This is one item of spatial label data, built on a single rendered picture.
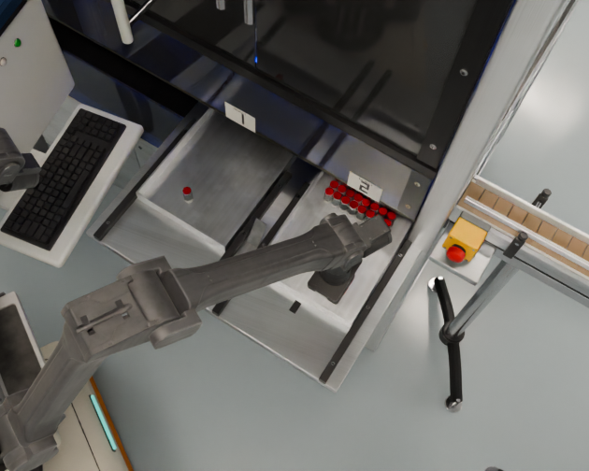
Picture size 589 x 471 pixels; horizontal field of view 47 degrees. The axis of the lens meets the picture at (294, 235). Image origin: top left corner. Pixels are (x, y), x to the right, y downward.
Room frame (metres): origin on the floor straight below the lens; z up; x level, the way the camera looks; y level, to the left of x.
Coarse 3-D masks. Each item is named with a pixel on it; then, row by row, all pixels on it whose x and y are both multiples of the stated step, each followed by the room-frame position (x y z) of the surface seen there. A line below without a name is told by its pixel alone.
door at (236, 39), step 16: (128, 0) 1.07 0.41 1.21; (144, 0) 1.05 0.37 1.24; (160, 0) 1.03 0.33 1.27; (176, 0) 1.00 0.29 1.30; (192, 0) 0.98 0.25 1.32; (208, 0) 0.97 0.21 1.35; (240, 0) 0.93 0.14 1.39; (160, 16) 1.03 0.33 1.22; (176, 16) 1.01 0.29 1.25; (192, 16) 0.99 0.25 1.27; (208, 16) 0.97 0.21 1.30; (224, 16) 0.95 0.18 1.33; (240, 16) 0.93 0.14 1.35; (192, 32) 0.99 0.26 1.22; (208, 32) 0.97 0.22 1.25; (224, 32) 0.95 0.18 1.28; (240, 32) 0.93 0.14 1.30; (224, 48) 0.95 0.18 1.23; (240, 48) 0.93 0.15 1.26
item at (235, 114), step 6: (228, 108) 0.94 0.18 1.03; (234, 108) 0.93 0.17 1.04; (228, 114) 0.94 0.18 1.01; (234, 114) 0.93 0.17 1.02; (240, 114) 0.92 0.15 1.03; (246, 114) 0.91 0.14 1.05; (234, 120) 0.93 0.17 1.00; (240, 120) 0.92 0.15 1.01; (246, 120) 0.92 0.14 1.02; (252, 120) 0.91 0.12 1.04; (246, 126) 0.92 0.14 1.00; (252, 126) 0.91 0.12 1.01
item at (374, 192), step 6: (354, 174) 0.78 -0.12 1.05; (348, 180) 0.79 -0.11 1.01; (354, 180) 0.78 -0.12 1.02; (360, 180) 0.77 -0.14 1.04; (366, 180) 0.77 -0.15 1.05; (354, 186) 0.78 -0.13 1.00; (372, 186) 0.76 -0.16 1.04; (360, 192) 0.77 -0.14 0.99; (366, 192) 0.76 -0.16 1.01; (372, 192) 0.76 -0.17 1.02; (378, 192) 0.75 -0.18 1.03; (372, 198) 0.75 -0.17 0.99; (378, 198) 0.75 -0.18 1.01
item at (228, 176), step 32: (192, 128) 0.95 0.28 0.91; (224, 128) 0.98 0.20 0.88; (192, 160) 0.88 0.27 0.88; (224, 160) 0.89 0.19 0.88; (256, 160) 0.89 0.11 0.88; (288, 160) 0.88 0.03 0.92; (160, 192) 0.78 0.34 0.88; (192, 192) 0.79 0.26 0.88; (224, 192) 0.80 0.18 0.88; (256, 192) 0.80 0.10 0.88; (192, 224) 0.70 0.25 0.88; (224, 224) 0.71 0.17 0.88
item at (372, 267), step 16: (320, 176) 0.86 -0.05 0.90; (320, 192) 0.82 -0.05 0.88; (304, 208) 0.77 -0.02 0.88; (320, 208) 0.77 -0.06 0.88; (336, 208) 0.78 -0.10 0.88; (288, 224) 0.72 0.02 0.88; (304, 224) 0.73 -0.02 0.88; (400, 224) 0.75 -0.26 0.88; (272, 240) 0.66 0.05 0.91; (400, 240) 0.69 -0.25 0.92; (368, 256) 0.66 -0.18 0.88; (384, 256) 0.66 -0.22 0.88; (368, 272) 0.62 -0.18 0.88; (288, 288) 0.55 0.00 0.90; (304, 288) 0.56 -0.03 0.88; (352, 288) 0.57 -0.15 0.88; (368, 288) 0.58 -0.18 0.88; (320, 304) 0.52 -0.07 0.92; (352, 304) 0.53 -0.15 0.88; (336, 320) 0.49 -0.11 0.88; (352, 320) 0.49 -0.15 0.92
